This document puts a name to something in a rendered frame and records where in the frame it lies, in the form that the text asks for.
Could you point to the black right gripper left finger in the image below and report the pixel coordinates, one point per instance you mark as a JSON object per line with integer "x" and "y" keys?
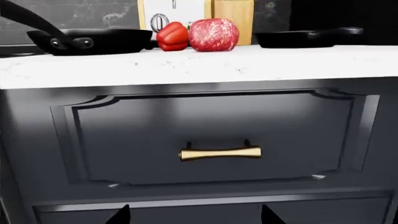
{"x": 120, "y": 217}

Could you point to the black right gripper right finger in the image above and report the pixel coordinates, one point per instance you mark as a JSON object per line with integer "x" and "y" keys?
{"x": 270, "y": 217}

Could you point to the red bell pepper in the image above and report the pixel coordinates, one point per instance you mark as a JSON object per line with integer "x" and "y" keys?
{"x": 173, "y": 36}

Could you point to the red marbled pork loin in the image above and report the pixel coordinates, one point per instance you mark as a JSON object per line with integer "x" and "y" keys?
{"x": 214, "y": 35}

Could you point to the black cast iron skillet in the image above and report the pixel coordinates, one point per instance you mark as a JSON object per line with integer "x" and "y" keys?
{"x": 295, "y": 38}

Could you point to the black stovetop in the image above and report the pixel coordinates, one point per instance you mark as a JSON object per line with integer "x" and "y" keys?
{"x": 18, "y": 50}

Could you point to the light wooden cutting board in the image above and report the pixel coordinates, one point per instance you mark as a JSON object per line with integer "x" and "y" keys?
{"x": 233, "y": 14}

